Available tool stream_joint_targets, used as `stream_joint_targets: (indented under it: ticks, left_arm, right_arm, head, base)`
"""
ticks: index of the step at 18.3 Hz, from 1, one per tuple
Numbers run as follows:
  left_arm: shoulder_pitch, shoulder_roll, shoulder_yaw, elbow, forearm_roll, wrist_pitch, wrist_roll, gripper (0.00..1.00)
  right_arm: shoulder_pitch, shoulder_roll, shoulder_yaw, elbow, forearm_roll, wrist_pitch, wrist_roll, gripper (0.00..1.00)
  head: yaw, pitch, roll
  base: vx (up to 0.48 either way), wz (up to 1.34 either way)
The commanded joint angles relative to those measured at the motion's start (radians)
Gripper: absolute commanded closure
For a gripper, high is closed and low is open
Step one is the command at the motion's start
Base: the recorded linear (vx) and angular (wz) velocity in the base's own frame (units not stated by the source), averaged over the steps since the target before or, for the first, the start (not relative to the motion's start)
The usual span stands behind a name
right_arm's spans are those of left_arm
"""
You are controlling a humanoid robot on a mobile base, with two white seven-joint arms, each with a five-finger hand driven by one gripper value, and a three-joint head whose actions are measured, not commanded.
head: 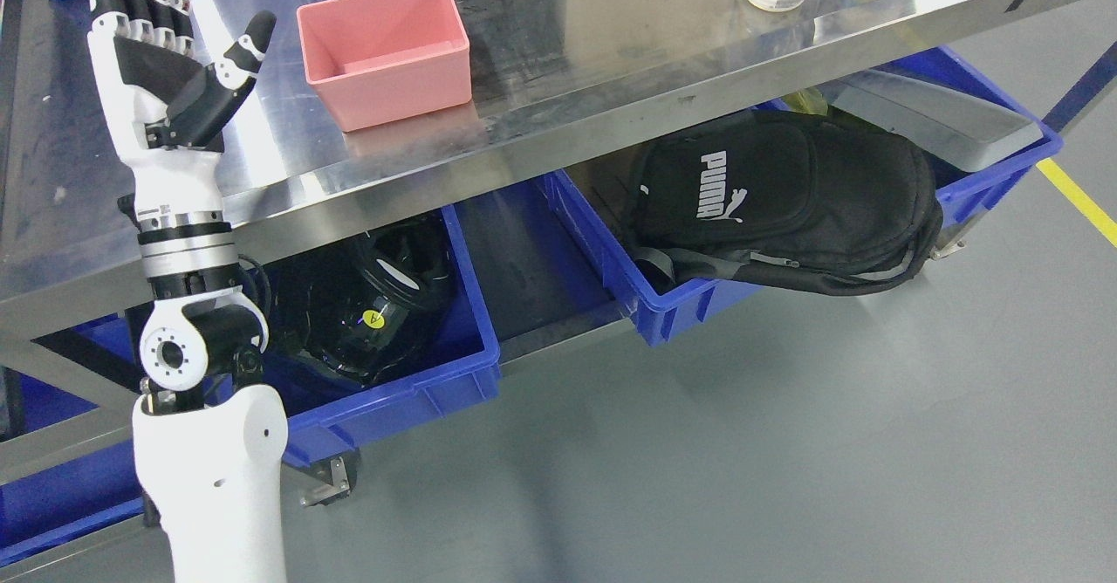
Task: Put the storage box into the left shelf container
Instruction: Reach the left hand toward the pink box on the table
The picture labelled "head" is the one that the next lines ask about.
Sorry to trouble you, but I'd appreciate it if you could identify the blue bin with backpack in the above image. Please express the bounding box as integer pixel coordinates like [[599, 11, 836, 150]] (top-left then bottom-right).
[[529, 46, 1065, 346]]

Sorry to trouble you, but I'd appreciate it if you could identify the stainless steel table frame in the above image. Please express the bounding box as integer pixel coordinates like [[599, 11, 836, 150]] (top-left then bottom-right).
[[0, 0, 1117, 583]]

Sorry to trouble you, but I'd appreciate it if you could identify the blue bin with helmet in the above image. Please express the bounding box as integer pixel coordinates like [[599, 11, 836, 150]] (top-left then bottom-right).
[[262, 206, 499, 467]]

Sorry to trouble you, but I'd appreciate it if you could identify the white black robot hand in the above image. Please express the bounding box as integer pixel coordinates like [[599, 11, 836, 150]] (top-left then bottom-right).
[[87, 0, 277, 220]]

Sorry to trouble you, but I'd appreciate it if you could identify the blue bin far left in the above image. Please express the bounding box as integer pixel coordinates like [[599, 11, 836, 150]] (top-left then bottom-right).
[[1, 313, 142, 566]]

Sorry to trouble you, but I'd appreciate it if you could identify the black helmet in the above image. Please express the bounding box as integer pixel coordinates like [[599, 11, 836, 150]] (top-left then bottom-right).
[[271, 210, 457, 388]]

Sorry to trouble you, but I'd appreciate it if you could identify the black Puma backpack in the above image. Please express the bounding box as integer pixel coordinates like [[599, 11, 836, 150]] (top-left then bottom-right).
[[619, 109, 944, 297]]

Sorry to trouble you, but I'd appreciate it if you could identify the grey tray in bin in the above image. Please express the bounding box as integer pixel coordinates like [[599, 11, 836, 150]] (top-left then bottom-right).
[[833, 69, 1044, 173]]

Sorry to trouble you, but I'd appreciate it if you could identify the pink plastic storage box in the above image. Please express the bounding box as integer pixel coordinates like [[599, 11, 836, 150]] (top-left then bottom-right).
[[296, 0, 472, 133]]

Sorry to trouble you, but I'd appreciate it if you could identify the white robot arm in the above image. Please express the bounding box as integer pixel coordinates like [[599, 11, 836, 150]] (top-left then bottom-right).
[[117, 195, 288, 582]]

